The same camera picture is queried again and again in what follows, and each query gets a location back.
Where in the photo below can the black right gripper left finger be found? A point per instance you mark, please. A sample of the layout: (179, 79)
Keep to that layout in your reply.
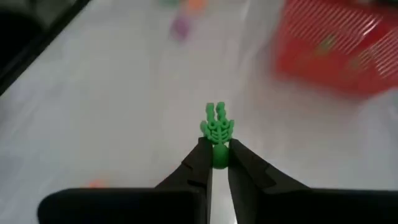
(196, 168)

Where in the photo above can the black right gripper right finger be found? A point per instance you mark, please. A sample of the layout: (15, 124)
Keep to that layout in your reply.
(248, 174)

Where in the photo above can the green skeleton toy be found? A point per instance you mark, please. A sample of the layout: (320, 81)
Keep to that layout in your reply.
(219, 133)

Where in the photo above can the red plastic basket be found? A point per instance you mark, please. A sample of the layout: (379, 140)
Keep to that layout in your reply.
(311, 68)

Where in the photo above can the purple skeleton toy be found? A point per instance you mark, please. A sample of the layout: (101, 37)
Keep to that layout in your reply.
(180, 28)

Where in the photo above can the orange skeleton toy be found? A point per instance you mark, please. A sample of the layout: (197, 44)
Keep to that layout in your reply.
(196, 4)

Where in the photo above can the black table frame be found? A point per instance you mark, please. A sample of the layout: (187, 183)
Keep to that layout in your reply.
(43, 43)

